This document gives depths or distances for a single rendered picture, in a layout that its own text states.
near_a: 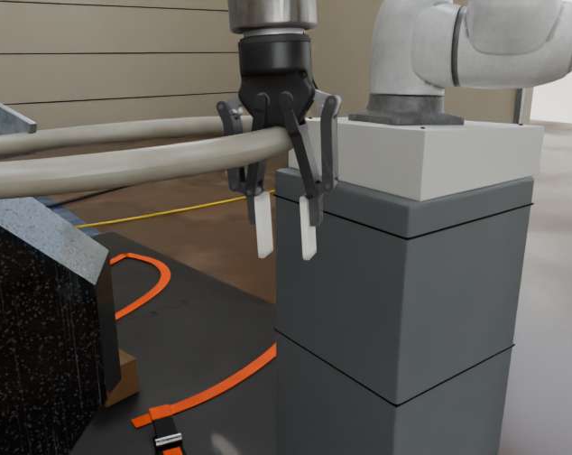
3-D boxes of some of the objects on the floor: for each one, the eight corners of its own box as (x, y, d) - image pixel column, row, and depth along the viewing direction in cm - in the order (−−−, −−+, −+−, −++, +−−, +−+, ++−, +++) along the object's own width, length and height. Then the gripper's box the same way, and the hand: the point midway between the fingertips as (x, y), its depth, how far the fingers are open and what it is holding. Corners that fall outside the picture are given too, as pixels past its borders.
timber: (139, 391, 183) (136, 357, 180) (106, 408, 175) (102, 373, 171) (89, 358, 202) (86, 328, 199) (57, 373, 194) (52, 340, 190)
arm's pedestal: (380, 396, 183) (394, 145, 159) (524, 488, 145) (572, 177, 121) (249, 461, 154) (242, 168, 130) (386, 598, 116) (412, 218, 92)
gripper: (365, 29, 59) (371, 248, 65) (212, 42, 65) (229, 243, 71) (350, 23, 53) (357, 269, 58) (179, 40, 58) (202, 262, 64)
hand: (286, 227), depth 64 cm, fingers closed on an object, 4 cm apart
